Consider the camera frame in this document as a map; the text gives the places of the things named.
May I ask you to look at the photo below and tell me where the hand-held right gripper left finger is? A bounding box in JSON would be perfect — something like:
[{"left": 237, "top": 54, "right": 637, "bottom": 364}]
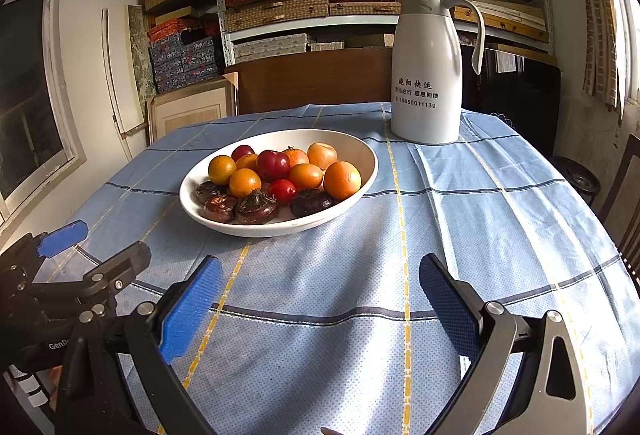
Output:
[{"left": 55, "top": 256, "right": 223, "bottom": 435}]

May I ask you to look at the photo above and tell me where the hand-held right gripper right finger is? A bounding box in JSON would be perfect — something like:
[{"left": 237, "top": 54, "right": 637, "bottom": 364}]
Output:
[{"left": 419, "top": 253, "right": 594, "bottom": 435}]

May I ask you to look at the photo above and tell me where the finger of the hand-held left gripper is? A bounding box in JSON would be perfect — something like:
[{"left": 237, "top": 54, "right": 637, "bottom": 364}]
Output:
[
  {"left": 15, "top": 220, "right": 90, "bottom": 266},
  {"left": 75, "top": 242, "right": 152, "bottom": 302}
]

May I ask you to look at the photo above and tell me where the small red tomato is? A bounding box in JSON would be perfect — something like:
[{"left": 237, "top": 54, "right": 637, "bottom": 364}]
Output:
[{"left": 268, "top": 179, "right": 297, "bottom": 204}]

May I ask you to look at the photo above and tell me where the large red tomato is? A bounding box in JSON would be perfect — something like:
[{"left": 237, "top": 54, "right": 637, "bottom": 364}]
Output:
[{"left": 255, "top": 150, "right": 291, "bottom": 183}]

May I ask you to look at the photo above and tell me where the white oval plate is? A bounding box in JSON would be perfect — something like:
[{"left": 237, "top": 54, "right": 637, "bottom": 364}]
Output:
[{"left": 179, "top": 129, "right": 379, "bottom": 238}]

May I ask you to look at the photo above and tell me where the white framed window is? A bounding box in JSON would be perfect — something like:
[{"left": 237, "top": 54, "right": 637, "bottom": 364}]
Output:
[{"left": 0, "top": 0, "right": 88, "bottom": 236}]

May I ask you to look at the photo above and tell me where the light wooden framed panel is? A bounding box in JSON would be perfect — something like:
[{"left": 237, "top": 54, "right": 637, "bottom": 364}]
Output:
[{"left": 146, "top": 75, "right": 240, "bottom": 146}]

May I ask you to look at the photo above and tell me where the white trim strip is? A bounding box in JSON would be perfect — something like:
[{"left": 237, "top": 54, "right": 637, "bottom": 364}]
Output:
[{"left": 101, "top": 9, "right": 133, "bottom": 138}]

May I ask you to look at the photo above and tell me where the black round stool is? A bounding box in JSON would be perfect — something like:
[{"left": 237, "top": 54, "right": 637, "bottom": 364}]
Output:
[{"left": 552, "top": 157, "right": 601, "bottom": 206}]

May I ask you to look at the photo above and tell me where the dark wooden chair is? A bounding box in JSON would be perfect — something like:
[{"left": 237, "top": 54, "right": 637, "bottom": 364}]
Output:
[{"left": 597, "top": 135, "right": 640, "bottom": 291}]

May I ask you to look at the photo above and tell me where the green marble slab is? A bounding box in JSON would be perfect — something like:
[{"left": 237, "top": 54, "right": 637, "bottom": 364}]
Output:
[{"left": 127, "top": 5, "right": 158, "bottom": 106}]

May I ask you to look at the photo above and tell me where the stack of blue patterned boxes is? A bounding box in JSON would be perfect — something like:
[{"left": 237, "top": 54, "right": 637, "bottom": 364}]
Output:
[{"left": 147, "top": 32, "right": 226, "bottom": 96}]

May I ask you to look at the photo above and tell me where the white thermos jug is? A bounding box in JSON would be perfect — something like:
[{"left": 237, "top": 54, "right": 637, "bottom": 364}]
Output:
[{"left": 390, "top": 0, "right": 486, "bottom": 146}]

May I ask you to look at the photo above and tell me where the brown wooden chair back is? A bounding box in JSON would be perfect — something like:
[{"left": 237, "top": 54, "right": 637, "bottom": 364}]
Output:
[{"left": 225, "top": 49, "right": 396, "bottom": 116}]

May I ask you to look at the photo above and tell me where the striped curtain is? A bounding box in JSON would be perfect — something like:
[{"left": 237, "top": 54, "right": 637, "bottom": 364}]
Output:
[{"left": 565, "top": 0, "right": 626, "bottom": 110}]

